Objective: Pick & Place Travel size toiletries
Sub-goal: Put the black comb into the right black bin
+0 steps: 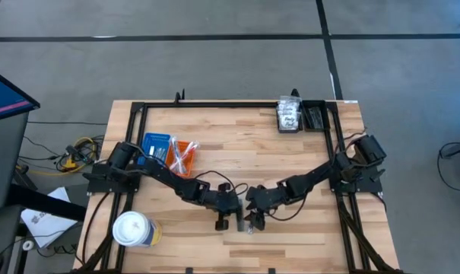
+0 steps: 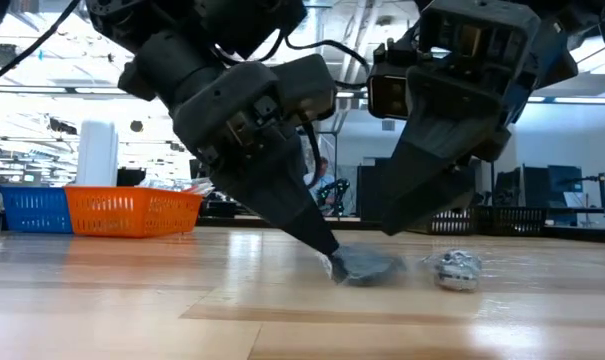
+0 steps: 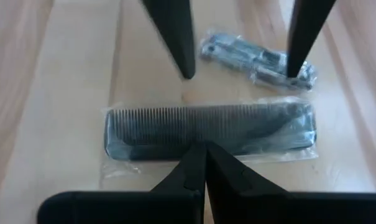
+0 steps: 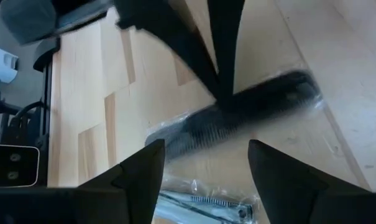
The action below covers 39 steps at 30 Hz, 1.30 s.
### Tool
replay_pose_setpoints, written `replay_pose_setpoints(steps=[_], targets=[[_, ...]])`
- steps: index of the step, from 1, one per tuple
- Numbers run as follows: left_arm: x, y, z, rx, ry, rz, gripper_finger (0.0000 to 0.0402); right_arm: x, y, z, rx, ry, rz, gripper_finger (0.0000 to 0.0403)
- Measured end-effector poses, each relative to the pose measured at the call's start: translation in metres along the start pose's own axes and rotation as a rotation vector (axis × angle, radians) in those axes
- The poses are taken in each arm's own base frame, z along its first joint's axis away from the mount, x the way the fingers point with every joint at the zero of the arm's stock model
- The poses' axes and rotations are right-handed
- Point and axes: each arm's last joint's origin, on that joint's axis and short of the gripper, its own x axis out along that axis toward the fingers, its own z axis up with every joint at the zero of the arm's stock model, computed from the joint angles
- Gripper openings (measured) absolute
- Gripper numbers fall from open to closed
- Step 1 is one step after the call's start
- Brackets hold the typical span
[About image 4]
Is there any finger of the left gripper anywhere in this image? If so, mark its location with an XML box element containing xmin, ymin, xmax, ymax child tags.
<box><xmin>207</xmin><ymin>0</ymin><xmax>246</xmax><ymax>106</ymax></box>
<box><xmin>113</xmin><ymin>0</ymin><xmax>222</xmax><ymax>100</ymax></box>

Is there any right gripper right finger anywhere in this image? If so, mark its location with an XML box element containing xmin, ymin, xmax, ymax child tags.
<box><xmin>248</xmin><ymin>139</ymin><xmax>376</xmax><ymax>224</ymax></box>

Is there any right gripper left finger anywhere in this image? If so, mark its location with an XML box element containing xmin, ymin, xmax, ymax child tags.
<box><xmin>78</xmin><ymin>139</ymin><xmax>166</xmax><ymax>224</ymax></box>

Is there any black comb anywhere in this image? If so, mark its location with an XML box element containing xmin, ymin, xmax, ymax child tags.
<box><xmin>145</xmin><ymin>70</ymin><xmax>324</xmax><ymax>160</ymax></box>

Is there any small metal clipper in bag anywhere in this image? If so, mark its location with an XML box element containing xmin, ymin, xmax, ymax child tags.
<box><xmin>154</xmin><ymin>177</ymin><xmax>260</xmax><ymax>224</ymax></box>

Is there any black table clamp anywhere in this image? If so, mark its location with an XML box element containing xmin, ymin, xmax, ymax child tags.
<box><xmin>32</xmin><ymin>37</ymin><xmax>62</xmax><ymax>73</ymax></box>

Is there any dark blue seat cushion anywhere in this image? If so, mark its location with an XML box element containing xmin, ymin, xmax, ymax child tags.
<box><xmin>0</xmin><ymin>0</ymin><xmax>58</xmax><ymax>45</ymax></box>

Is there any white plastic device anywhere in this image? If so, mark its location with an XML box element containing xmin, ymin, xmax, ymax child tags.
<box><xmin>0</xmin><ymin>43</ymin><xmax>20</xmax><ymax>84</ymax></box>

